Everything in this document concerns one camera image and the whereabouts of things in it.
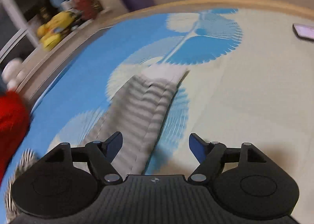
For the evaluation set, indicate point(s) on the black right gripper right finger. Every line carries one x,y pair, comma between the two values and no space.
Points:
212,158

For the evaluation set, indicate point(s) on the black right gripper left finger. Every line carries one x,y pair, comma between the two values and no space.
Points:
99,156

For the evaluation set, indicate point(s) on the black white striped garment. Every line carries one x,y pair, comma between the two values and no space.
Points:
138,110

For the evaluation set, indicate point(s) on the blue and cream bedsheet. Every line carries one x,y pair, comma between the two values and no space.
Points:
249,79

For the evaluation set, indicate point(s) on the red knitted pillow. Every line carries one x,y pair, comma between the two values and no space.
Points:
15,121

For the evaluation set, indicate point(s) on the white plush toy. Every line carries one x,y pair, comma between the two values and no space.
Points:
13,74

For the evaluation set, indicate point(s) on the yellow plush toy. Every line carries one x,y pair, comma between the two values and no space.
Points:
52,33

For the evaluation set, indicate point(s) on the red bag on shelf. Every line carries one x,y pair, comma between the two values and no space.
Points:
89,8

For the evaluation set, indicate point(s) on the smartphone on bed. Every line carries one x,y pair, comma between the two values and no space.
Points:
303,32

